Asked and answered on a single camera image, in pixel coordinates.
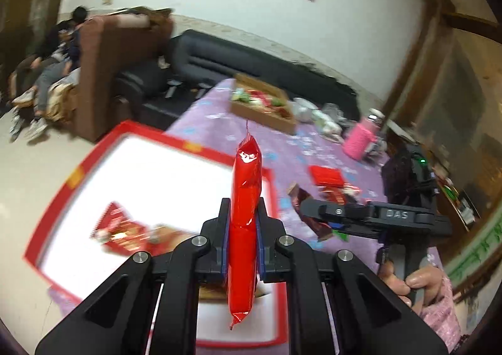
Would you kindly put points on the large red biscuit packet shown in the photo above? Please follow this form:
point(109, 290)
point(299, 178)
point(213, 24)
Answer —
point(326, 176)

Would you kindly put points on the pink patterned sleeve forearm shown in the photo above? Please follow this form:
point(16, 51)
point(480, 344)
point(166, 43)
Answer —
point(441, 316)

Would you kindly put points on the grey white ceramic mug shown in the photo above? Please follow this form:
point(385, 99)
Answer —
point(303, 110)

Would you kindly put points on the red snack packet in lid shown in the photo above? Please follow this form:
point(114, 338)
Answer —
point(119, 234)

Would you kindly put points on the seated person in background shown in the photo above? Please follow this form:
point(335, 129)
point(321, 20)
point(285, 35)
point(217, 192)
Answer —
point(58, 55)

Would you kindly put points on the person right hand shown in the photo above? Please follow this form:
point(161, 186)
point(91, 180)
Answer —
point(428, 279)

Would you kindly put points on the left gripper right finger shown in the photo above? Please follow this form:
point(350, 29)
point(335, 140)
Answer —
point(273, 266)

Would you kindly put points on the red white patterned snack packet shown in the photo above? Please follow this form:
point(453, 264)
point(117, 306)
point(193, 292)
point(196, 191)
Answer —
point(345, 195)

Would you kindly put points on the pink knitted sleeve bottle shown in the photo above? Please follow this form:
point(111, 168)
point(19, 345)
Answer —
point(363, 134)

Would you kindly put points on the brown cardboard snack box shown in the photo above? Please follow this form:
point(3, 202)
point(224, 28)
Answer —
point(262, 103)

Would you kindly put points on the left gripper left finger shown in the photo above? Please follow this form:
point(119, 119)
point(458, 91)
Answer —
point(212, 266)

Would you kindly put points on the brown armchair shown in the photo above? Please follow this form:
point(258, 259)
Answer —
point(109, 43)

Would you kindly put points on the long red snack packet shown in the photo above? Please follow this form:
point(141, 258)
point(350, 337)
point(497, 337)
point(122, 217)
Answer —
point(242, 242)

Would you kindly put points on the purple floral tablecloth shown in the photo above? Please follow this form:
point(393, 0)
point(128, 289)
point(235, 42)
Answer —
point(286, 160)

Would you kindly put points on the black leather sofa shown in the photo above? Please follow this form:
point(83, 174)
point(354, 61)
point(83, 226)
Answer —
point(197, 62)

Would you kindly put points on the red gift box lid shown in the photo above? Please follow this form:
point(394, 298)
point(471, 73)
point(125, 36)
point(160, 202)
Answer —
point(157, 179)

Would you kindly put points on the red gold snack packet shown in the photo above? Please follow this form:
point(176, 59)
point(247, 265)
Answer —
point(308, 211)

